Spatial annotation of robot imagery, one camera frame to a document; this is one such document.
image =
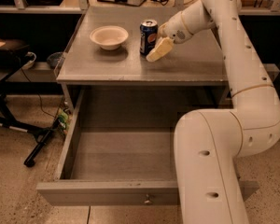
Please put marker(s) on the black folding stand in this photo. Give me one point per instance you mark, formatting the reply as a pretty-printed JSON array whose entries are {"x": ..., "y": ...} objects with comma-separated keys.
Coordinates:
[{"x": 7, "y": 120}]

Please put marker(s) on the grey cabinet with top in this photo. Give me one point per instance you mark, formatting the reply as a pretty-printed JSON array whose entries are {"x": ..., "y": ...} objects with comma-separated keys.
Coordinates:
[{"x": 198, "y": 62}]

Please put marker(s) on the green small object on floor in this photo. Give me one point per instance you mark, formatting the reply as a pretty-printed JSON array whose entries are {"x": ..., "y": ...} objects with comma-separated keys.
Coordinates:
[{"x": 63, "y": 119}]

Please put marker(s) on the blue pepsi can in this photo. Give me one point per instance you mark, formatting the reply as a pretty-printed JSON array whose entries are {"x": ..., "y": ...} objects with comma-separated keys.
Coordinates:
[{"x": 148, "y": 33}]

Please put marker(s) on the dark round bowl on shelf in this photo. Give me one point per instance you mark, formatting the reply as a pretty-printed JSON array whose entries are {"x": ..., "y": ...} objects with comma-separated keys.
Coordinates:
[{"x": 55, "y": 59}]

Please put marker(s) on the open grey top drawer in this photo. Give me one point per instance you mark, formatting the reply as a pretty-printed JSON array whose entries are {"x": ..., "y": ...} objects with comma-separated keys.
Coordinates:
[{"x": 120, "y": 146}]

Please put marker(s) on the metal drawer knob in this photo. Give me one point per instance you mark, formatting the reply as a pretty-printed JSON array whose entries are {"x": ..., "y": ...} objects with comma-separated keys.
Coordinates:
[{"x": 147, "y": 200}]

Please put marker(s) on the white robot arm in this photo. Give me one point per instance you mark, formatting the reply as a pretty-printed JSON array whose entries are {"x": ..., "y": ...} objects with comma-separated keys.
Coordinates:
[{"x": 206, "y": 141}]

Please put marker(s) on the white paper bowl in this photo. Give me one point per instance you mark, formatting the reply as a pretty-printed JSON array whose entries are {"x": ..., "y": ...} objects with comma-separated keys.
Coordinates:
[{"x": 109, "y": 37}]

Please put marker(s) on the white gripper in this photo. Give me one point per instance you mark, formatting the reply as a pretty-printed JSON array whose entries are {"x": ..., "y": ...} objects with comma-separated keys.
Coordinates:
[{"x": 174, "y": 29}]

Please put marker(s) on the black box on stand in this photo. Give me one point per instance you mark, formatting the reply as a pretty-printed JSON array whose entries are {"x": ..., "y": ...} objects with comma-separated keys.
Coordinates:
[{"x": 13, "y": 48}]

